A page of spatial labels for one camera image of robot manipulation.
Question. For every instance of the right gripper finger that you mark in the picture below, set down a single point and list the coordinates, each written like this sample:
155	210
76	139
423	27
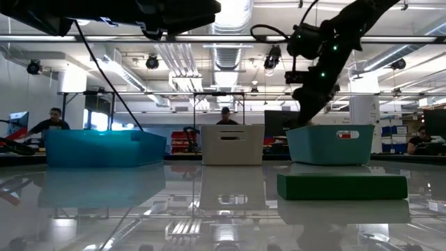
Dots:
302	104
320	108

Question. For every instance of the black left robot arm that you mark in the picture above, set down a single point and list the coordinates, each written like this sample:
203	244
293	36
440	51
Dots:
35	14

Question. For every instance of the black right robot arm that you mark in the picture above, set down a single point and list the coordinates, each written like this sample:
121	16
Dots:
366	10

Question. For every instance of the black computer monitor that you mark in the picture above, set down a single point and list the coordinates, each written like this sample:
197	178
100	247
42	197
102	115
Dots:
435	123
278	120

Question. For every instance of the teal plastic bin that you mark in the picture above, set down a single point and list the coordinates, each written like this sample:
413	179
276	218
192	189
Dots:
313	146

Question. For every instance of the black ceiling spotlight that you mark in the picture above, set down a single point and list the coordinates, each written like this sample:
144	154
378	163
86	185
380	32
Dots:
273	55
34	68
399	64
152	62

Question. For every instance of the blue storage bins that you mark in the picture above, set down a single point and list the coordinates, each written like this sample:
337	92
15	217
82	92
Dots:
390	130

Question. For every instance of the green rectangular wooden block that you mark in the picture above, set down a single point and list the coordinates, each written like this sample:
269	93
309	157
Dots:
343	186

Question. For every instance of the white plastic bin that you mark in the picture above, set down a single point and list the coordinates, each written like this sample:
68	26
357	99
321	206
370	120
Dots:
212	150

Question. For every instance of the red storage bins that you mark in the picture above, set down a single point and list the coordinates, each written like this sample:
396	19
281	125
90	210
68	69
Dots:
179	136

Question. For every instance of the blue plastic bin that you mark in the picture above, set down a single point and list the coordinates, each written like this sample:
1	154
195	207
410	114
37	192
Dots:
104	146

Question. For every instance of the small lit computer monitor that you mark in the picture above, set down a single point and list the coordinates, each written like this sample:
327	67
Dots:
19	120

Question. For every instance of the red object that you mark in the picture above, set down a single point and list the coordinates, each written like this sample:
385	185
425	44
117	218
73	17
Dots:
19	132

